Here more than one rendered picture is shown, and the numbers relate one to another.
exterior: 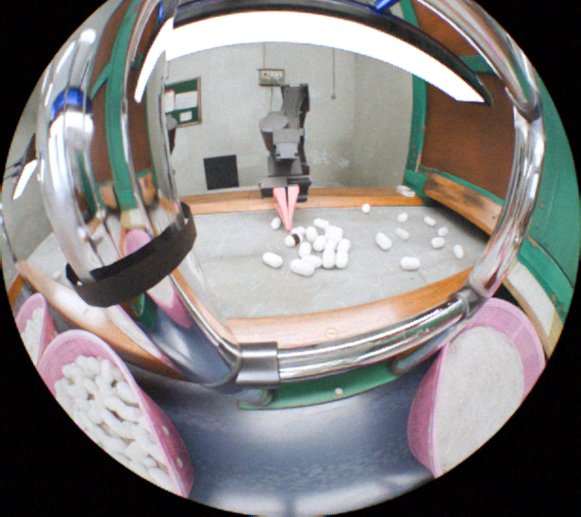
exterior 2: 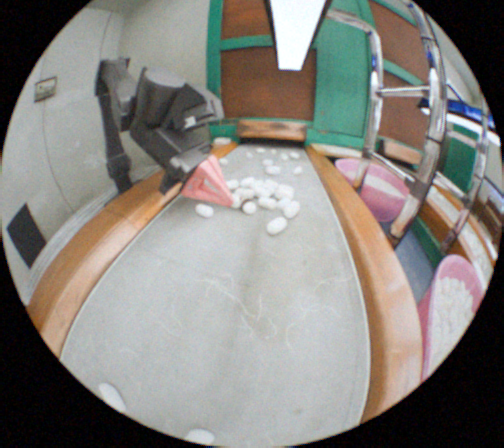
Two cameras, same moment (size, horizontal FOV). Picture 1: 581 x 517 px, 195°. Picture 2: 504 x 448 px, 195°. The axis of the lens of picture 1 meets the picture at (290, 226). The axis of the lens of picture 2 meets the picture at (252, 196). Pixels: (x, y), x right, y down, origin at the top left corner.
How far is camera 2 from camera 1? 0.25 m
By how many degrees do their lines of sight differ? 61
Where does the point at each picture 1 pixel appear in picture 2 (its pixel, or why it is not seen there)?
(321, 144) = (94, 145)
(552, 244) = (335, 127)
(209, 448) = not seen: hidden behind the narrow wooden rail
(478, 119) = (268, 76)
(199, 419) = not seen: hidden behind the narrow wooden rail
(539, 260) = (331, 137)
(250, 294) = (317, 251)
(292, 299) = (319, 224)
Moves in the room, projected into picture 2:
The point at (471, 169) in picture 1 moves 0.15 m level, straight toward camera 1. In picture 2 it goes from (266, 109) to (281, 108)
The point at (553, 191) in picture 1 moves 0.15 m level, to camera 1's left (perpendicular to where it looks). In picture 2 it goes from (329, 104) to (337, 101)
